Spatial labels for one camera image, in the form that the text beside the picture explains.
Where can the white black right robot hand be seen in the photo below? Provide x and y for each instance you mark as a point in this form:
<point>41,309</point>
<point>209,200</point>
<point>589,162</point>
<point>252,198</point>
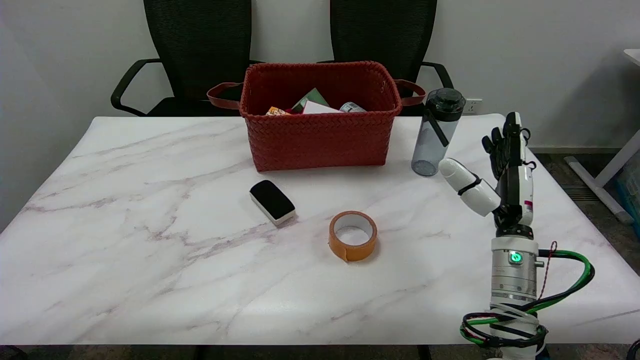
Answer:
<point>523,186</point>

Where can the black translucent water bottle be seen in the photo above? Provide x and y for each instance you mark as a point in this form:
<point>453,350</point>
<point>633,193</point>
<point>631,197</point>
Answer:
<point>434,140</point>

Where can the blue storage bin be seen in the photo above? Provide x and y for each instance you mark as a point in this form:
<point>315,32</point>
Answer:
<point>631,187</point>

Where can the orange tape roll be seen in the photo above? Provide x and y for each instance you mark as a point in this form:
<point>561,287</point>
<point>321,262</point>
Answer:
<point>350,247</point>

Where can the silver can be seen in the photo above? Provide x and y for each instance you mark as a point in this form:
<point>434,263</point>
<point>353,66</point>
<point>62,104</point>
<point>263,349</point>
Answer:
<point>351,107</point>

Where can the black mesh office chair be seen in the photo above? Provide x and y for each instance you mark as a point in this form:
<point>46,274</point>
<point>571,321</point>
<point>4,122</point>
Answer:
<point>200,45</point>
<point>382,35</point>

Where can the red woven basket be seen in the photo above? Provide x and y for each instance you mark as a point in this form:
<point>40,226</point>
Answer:
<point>320,135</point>

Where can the white flat box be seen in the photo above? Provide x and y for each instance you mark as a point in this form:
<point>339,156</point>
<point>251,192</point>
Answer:
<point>317,108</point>

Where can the green box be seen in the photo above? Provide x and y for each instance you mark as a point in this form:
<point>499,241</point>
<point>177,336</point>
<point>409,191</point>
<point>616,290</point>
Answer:
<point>312,99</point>

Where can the black white board eraser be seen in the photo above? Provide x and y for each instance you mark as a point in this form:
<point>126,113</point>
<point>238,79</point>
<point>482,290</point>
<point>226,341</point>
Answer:
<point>271,199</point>

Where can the orange snack packet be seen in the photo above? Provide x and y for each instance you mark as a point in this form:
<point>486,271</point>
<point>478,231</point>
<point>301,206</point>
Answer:
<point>276,111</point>

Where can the white desk frame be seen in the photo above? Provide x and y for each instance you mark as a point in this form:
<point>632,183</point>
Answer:
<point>607,175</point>

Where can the white wall outlet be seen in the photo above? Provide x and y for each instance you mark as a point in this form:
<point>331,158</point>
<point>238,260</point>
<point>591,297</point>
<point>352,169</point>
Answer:
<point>472,106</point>

